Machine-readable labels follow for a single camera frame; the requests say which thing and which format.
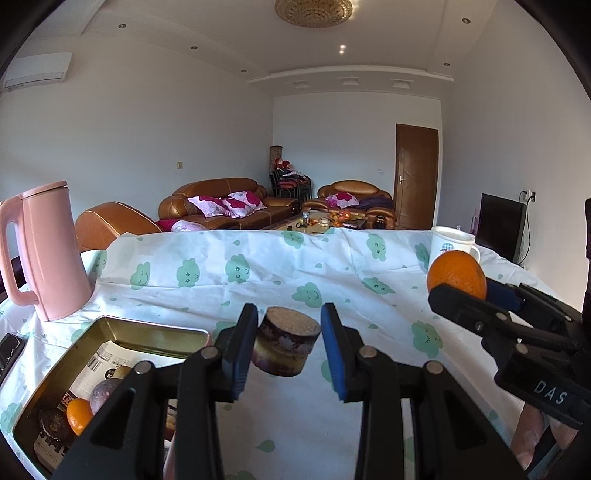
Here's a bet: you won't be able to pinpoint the pink metal tin box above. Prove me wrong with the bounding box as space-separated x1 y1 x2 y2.
13 317 211 479

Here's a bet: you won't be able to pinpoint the green-brown kiwi fruit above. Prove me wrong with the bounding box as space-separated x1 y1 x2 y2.
111 366 131 380

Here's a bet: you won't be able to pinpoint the coffee table with items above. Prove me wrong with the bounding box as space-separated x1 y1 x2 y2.
266 210 368 235

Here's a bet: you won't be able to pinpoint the pink electric kettle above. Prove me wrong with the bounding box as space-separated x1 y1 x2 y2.
1 181 92 321

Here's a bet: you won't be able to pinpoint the white air conditioner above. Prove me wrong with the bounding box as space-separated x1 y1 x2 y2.
1 52 73 93

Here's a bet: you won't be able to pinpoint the dark purple passion fruit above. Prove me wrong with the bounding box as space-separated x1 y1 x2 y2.
89 378 121 415

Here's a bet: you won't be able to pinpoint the white cartoon mug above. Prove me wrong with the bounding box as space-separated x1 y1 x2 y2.
429 226 481 267

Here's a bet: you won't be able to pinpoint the printed paper leaflet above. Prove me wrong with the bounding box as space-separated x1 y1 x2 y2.
30 340 184 476

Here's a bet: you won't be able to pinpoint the white green patterned tablecloth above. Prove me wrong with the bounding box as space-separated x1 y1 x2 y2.
0 226 583 480

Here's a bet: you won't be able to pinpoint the orange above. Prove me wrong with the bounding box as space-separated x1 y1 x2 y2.
427 250 487 300
66 398 94 436

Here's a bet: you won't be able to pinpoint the brown leather chair back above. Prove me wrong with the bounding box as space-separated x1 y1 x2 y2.
74 202 161 252

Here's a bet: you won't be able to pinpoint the black television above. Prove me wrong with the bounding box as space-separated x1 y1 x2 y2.
476 193 527 263

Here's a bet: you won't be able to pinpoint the stacked chairs in corner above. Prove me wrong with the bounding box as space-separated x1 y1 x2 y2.
269 145 311 203

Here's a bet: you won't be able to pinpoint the brown leather armchair sofa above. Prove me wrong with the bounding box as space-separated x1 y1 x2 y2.
301 180 397 230

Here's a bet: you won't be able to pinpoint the right hand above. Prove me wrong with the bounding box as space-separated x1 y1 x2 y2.
510 404 578 470

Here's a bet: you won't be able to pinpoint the brown wooden door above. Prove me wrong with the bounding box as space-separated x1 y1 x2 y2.
394 124 439 230

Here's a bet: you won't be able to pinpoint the brown leather long sofa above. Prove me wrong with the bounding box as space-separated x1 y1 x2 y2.
158 177 300 230

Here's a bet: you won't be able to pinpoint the dark brown round fruit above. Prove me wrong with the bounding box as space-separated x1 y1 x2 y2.
39 408 72 442

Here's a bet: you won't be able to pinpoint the black smartphone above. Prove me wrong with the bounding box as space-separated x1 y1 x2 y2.
0 333 27 384

